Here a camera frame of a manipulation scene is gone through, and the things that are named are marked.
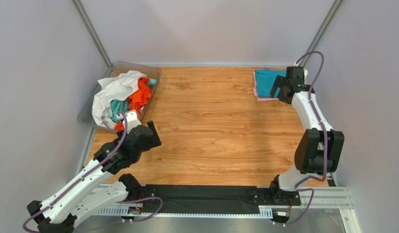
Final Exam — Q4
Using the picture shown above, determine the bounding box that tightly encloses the white t shirt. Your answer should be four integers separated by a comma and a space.
91, 70, 146, 129

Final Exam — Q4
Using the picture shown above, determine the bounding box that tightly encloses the aluminium front rail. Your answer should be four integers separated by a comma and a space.
58, 183, 353, 218

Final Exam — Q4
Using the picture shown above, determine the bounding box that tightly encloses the right aluminium frame post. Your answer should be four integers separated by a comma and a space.
306, 0, 345, 53

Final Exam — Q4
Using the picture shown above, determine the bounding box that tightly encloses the clear plastic bin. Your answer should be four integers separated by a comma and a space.
77, 61, 162, 132

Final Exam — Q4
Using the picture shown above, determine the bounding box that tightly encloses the aluminium frame post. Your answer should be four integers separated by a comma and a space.
306, 0, 345, 53
71, 0, 112, 67

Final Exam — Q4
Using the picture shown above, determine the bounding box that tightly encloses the light teal t shirt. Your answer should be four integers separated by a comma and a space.
110, 100, 129, 123

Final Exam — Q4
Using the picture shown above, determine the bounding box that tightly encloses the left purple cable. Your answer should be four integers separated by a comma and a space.
22, 112, 164, 233

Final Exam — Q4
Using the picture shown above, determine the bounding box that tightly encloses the orange t shirt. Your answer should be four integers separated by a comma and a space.
126, 77, 152, 114

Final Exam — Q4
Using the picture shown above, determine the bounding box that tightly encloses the folded pink t shirt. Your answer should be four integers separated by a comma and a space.
252, 72, 279, 102

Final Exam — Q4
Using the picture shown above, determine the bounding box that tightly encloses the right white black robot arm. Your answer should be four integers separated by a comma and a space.
270, 66, 345, 204

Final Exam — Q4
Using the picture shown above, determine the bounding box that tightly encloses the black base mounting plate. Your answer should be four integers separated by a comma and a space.
125, 185, 301, 214

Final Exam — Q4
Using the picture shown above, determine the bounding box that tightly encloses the left aluminium frame post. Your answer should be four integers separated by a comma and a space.
71, 0, 112, 67

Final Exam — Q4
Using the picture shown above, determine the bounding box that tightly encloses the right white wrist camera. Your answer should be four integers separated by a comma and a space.
293, 63, 308, 84

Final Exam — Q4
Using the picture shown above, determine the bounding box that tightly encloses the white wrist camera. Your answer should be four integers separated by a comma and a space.
114, 110, 141, 133
293, 63, 308, 84

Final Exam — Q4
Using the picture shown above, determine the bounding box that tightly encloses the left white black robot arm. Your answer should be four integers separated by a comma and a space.
22, 121, 161, 233

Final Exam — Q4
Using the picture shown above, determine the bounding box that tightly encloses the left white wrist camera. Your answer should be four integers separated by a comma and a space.
114, 110, 141, 133

